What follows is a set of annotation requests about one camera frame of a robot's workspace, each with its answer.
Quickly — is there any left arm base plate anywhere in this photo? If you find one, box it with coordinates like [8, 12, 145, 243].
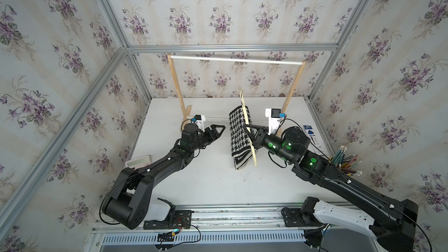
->
[143, 210, 194, 230]

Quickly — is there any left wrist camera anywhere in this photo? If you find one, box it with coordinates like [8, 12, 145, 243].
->
[191, 114, 206, 131]

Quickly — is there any cream plastic clothes hanger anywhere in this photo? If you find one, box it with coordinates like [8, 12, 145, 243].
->
[239, 91, 258, 168]

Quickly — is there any yellow pencil cup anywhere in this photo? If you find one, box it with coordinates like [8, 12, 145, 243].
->
[329, 145, 362, 176]

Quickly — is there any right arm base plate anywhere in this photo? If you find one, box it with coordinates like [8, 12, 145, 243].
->
[281, 207, 324, 228]

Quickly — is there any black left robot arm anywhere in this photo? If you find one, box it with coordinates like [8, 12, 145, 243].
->
[99, 123, 226, 229]

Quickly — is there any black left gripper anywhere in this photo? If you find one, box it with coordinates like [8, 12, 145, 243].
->
[191, 126, 228, 154]

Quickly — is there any wooden clothes rack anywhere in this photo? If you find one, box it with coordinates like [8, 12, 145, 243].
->
[167, 54, 306, 119]

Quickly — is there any black white houndstooth scarf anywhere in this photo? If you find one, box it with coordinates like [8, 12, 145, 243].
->
[229, 106, 253, 170]

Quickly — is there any white blue flat box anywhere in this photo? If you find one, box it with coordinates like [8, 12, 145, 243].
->
[303, 125, 321, 147]

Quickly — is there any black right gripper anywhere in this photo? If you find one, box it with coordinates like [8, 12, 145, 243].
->
[243, 122, 296, 166]

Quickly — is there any white green flat device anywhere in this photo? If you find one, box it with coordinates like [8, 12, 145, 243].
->
[125, 155, 152, 169]

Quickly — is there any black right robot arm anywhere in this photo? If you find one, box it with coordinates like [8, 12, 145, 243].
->
[243, 124, 418, 252]

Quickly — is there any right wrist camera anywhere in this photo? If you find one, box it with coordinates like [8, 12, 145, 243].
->
[265, 108, 286, 135]

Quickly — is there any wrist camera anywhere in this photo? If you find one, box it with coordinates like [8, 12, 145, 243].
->
[191, 114, 206, 131]
[265, 108, 286, 135]

